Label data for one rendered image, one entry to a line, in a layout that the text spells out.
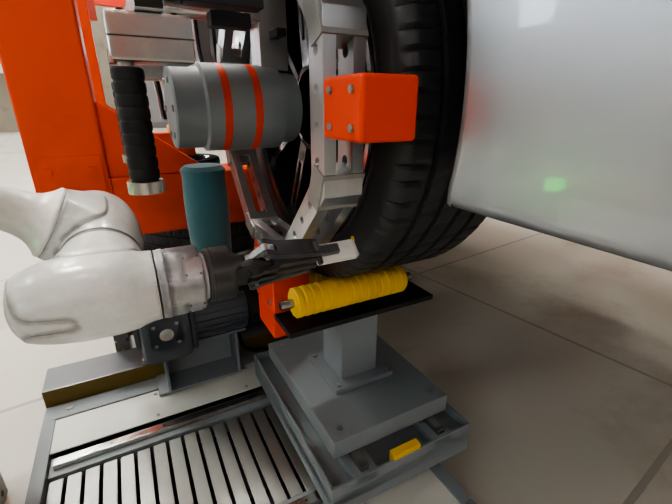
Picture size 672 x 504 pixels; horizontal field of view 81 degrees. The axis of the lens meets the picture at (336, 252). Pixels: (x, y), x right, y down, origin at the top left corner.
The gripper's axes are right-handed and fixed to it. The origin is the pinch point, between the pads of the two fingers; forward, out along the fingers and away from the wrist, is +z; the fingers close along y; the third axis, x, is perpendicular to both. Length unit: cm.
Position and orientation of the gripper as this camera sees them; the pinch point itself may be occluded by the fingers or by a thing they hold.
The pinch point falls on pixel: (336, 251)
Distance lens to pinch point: 62.0
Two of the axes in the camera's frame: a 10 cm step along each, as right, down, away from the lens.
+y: 3.3, -4.4, -8.3
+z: 8.8, -1.6, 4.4
